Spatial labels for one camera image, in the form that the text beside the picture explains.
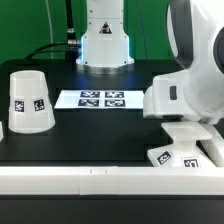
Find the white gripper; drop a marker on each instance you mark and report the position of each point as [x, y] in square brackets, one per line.
[165, 99]

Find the white lamp base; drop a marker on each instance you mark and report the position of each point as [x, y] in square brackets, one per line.
[183, 152]

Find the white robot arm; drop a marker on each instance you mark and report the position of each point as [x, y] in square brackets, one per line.
[195, 30]

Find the white lamp shade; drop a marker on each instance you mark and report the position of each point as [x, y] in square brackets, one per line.
[30, 110]

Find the white marker sheet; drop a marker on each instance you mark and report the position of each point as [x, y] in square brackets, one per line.
[99, 99]

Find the white right rail bar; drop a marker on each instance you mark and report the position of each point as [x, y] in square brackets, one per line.
[214, 146]

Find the white rail bar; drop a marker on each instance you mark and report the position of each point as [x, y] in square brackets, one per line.
[111, 181]
[214, 146]

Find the white front rail bar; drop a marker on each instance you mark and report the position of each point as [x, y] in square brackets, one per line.
[111, 181]

